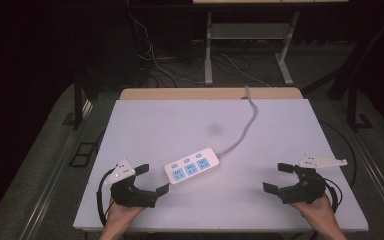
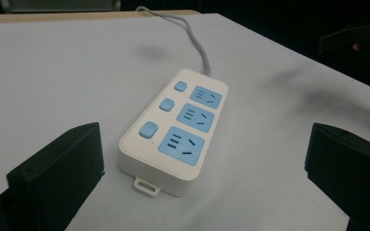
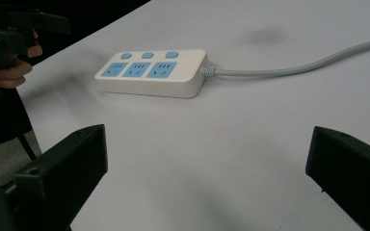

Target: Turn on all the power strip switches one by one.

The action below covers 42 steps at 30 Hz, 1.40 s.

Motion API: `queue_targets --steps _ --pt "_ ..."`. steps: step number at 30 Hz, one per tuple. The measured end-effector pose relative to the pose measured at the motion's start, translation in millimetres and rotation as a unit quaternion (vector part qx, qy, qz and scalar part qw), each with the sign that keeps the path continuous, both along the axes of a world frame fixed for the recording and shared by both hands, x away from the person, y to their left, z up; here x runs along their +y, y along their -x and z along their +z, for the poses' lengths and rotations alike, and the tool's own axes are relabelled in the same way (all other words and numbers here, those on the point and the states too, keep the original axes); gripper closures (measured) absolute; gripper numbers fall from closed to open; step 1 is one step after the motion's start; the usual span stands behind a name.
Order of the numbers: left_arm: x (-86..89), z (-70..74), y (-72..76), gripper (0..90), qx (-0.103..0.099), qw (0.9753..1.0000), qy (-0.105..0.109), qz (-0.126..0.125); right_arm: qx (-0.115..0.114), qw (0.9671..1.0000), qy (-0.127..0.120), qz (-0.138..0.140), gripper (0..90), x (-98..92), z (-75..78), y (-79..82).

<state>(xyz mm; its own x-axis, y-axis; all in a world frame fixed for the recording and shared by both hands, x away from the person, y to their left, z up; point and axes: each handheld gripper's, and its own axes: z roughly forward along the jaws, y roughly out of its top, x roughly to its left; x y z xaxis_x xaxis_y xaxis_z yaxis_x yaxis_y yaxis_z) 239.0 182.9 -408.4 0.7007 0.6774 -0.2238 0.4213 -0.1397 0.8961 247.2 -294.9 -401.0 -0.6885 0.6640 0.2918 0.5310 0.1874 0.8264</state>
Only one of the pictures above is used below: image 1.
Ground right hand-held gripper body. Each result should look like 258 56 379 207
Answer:
278 153 348 205

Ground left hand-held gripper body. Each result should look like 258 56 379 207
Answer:
102 158 160 209

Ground white power strip blue sockets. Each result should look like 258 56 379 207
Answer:
163 147 221 186

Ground person's left hand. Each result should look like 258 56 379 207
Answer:
105 199 147 232

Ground person's right hand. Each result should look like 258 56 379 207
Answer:
287 194 338 232

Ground white board table cover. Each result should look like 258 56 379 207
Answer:
73 98 370 233

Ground wooden table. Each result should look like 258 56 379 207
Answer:
119 87 304 101

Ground black metal stand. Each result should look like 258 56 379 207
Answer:
345 84 375 133
72 74 85 131

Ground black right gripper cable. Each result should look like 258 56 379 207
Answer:
322 177 344 215

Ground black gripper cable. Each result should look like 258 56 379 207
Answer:
322 177 344 215
95 167 116 228

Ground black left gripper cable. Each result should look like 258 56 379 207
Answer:
95 167 116 228

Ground grey power strip cable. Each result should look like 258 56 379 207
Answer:
216 85 259 158

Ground black rectangular floor frame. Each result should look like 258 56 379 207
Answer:
68 141 98 169

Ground thin black cable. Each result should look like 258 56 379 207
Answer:
319 120 358 188

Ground aluminium floor rail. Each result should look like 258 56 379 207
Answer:
19 99 95 240
345 126 384 228

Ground white floor cable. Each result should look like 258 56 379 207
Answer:
127 12 208 85
219 52 272 88

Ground white metal desk frame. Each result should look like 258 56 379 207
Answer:
192 0 350 87

